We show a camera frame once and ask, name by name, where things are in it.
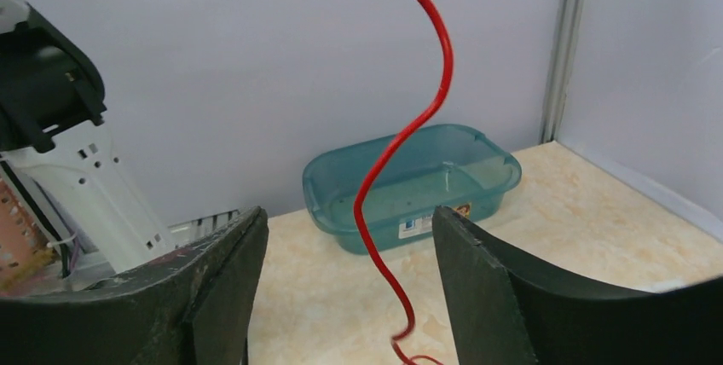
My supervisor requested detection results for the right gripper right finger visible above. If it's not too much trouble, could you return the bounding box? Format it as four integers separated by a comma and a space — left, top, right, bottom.
432, 206, 722, 364

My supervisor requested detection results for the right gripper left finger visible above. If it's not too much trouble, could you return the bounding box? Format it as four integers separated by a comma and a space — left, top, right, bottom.
1, 206, 269, 364

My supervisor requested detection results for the red wire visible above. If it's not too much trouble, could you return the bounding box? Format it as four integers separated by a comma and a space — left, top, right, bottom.
347, 0, 455, 365

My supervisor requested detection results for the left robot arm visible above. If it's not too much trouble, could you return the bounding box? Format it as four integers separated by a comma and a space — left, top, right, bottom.
1, 0, 179, 273

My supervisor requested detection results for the teal translucent tray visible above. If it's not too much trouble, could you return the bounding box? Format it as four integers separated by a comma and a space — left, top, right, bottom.
302, 124, 522, 255

